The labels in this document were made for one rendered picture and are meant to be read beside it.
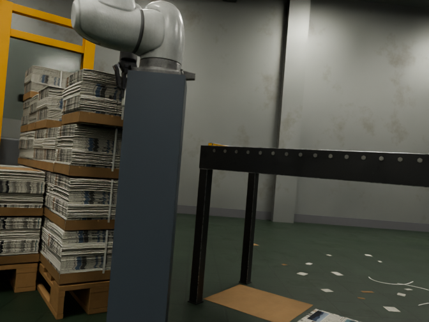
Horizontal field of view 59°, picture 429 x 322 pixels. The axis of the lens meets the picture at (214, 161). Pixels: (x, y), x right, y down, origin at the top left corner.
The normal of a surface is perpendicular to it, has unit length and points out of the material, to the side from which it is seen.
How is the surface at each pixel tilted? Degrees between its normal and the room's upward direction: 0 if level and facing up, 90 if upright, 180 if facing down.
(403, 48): 90
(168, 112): 90
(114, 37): 134
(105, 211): 90
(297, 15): 90
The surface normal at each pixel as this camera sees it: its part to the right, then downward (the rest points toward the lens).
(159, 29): 0.45, 0.01
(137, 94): 0.05, -0.02
